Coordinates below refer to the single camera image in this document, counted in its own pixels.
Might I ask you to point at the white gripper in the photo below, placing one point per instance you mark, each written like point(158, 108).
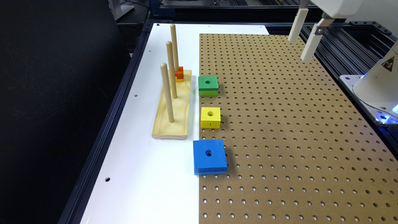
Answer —
point(338, 9)

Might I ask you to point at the yellow wooden block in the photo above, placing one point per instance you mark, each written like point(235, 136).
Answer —
point(210, 117)

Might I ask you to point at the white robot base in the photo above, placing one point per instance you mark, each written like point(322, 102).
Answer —
point(378, 87)

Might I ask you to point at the green wooden block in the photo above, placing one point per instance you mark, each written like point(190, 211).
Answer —
point(208, 86)

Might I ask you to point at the orange wooden block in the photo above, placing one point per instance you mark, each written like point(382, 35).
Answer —
point(179, 74)

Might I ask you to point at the blue wooden block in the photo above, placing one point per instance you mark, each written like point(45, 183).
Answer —
point(209, 157)

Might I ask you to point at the brown pegboard sheet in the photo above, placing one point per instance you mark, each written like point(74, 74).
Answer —
point(297, 149)

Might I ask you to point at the rear wooden peg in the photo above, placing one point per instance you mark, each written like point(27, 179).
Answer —
point(174, 46)

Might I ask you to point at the wooden peg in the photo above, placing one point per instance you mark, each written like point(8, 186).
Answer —
point(170, 57)
point(166, 86)
point(174, 46)

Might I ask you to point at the middle wooden peg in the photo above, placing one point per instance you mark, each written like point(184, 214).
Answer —
point(170, 57)

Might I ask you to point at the front wooden peg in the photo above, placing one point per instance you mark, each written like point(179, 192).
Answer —
point(166, 86)

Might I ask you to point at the wooden peg base board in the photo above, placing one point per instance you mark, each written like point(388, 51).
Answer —
point(178, 130)

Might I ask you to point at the black aluminium table frame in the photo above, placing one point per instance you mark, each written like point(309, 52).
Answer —
point(75, 207)

